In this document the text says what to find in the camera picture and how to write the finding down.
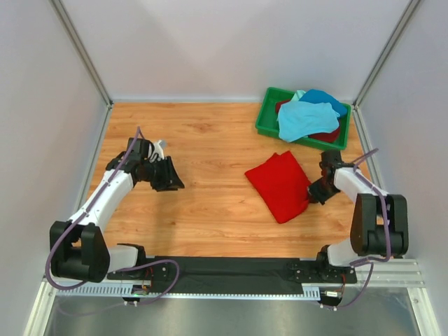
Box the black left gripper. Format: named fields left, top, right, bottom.
left=142, top=156, right=185, bottom=193

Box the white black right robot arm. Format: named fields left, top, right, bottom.
left=307, top=149, right=409, bottom=283

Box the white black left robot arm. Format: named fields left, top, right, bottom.
left=45, top=136, right=184, bottom=288

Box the dark red t shirt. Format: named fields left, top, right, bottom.
left=276, top=101, right=340, bottom=143

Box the light blue t shirt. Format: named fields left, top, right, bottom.
left=277, top=89, right=347, bottom=142

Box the green plastic bin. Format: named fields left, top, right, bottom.
left=255, top=87, right=351, bottom=151

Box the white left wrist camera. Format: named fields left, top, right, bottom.
left=148, top=139, right=166, bottom=162

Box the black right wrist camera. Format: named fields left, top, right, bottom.
left=319, top=150, right=345, bottom=176

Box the grey slotted cable duct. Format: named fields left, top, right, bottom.
left=56, top=283, right=321, bottom=301

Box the left aluminium corner post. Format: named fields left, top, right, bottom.
left=48, top=0, right=113, bottom=108

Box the aluminium corner post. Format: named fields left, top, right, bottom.
left=353, top=0, right=423, bottom=108
left=48, top=0, right=113, bottom=108

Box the right aluminium corner post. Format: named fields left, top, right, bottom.
left=353, top=0, right=423, bottom=108

